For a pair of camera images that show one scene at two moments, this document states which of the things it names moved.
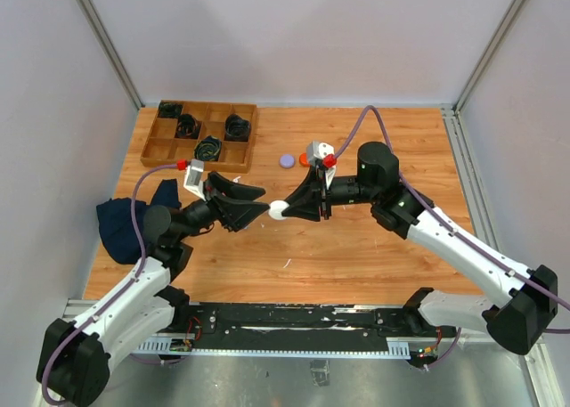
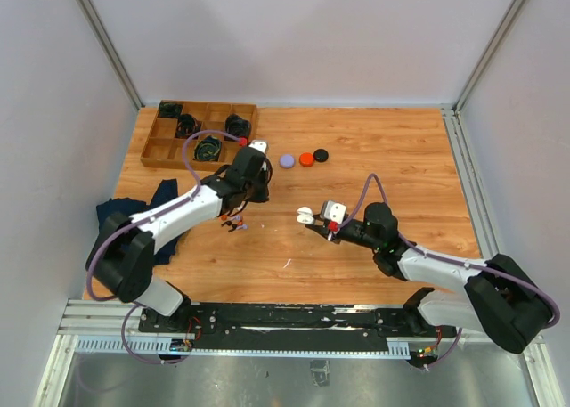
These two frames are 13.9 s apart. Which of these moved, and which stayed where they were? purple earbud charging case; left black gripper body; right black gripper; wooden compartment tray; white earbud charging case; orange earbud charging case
Moved: left black gripper body; right black gripper; white earbud charging case
Stayed: wooden compartment tray; orange earbud charging case; purple earbud charging case
